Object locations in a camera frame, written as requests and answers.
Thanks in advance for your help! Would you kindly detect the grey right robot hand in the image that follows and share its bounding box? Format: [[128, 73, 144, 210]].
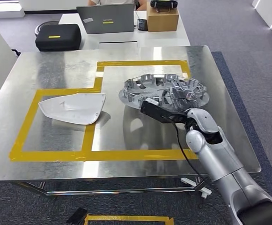
[[168, 88, 193, 113]]

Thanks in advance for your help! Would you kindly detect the grey plastic wheel hubcap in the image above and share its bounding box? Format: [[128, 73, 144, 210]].
[[119, 73, 210, 113]]

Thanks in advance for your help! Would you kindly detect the stainless steel workbench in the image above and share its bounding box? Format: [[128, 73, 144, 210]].
[[0, 45, 261, 198]]

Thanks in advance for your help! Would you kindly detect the yellow tape on workbench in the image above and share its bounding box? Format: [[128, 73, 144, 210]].
[[8, 60, 199, 163]]

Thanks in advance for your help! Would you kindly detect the white desk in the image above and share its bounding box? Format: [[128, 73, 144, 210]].
[[58, 10, 190, 50]]

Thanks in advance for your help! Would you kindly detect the cardboard box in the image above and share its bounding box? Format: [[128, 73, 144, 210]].
[[147, 7, 180, 33]]

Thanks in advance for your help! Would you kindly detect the small black device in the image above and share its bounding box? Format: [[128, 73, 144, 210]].
[[137, 18, 149, 32]]

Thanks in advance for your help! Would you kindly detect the black handheld controller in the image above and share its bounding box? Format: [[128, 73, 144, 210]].
[[150, 0, 178, 13]]

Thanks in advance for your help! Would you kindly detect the person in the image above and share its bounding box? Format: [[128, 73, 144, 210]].
[[88, 0, 148, 11]]

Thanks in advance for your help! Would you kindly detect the white car mirror cover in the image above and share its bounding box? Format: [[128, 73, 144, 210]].
[[38, 92, 107, 126]]

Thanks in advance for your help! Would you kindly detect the grey laptop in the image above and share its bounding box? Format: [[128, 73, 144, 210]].
[[76, 3, 135, 34]]

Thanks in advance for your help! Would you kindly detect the white display plinth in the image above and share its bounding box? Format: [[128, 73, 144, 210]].
[[251, 0, 272, 35]]

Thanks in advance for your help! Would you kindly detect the black hard case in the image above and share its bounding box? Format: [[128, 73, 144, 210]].
[[35, 23, 82, 52]]

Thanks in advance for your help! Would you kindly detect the black round stool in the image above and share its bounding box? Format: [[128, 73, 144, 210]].
[[34, 20, 60, 37]]

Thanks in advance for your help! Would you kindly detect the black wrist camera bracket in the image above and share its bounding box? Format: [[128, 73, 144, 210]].
[[140, 100, 188, 125]]

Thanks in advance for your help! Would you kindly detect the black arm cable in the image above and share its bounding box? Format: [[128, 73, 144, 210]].
[[172, 119, 212, 188]]

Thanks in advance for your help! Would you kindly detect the white plastic bracket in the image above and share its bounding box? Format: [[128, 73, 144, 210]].
[[180, 177, 212, 199]]

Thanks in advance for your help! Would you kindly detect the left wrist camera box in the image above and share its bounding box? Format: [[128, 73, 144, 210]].
[[67, 207, 88, 225]]

